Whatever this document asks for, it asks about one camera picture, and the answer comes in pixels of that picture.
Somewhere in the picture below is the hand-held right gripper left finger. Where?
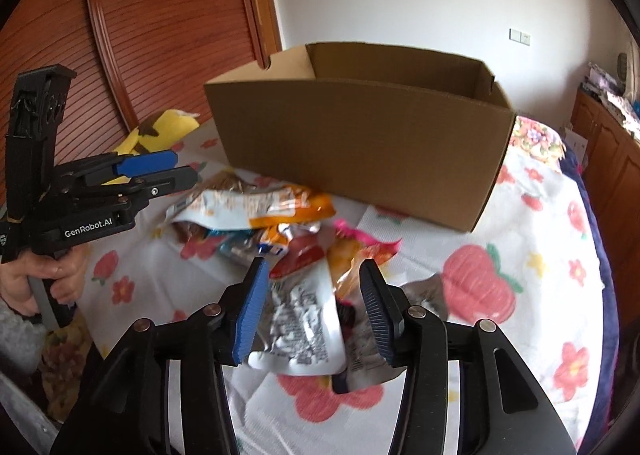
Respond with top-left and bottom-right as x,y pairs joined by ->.
50,257 -> 273,455

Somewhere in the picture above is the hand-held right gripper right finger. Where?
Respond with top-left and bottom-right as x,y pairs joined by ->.
359,259 -> 578,455

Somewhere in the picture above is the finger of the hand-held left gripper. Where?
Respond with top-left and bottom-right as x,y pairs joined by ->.
75,166 -> 201,211
55,150 -> 178,188

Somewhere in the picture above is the silver printed snack packet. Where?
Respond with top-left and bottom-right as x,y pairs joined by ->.
247,267 -> 347,377

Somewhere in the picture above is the red topped clear snack packet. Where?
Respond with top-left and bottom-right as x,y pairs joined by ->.
330,219 -> 403,298

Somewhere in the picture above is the silver orange foil packet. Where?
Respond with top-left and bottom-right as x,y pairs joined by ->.
252,221 -> 323,258

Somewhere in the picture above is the brown cardboard box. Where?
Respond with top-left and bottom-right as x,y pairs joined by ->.
204,42 -> 516,234

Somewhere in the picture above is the person's left hand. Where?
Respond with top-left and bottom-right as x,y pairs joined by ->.
0,249 -> 87,318

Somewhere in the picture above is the brown snack packet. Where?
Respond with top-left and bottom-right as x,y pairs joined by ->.
171,222 -> 212,246

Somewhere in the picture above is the plain silver snack packet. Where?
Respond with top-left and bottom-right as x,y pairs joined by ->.
400,272 -> 447,318

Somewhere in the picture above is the white orange snack packet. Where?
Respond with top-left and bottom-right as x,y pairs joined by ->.
166,184 -> 335,232

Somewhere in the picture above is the blue snack packet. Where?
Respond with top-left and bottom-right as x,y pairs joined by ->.
217,230 -> 262,263

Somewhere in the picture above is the wooden wardrobe door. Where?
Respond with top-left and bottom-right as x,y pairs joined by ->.
0,0 -> 283,216

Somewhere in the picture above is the floral strawberry bed sheet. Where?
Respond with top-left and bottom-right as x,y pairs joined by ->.
45,115 -> 616,455

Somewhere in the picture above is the dark blue blanket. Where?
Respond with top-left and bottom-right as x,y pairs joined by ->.
562,135 -> 623,441

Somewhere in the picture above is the floral patterned quilt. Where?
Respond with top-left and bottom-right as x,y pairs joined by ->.
515,115 -> 568,171

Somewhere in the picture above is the wooden cabinet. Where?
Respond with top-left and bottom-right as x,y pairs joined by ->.
570,85 -> 640,256

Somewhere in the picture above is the stack of papers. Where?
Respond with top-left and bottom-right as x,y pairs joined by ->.
582,62 -> 640,136

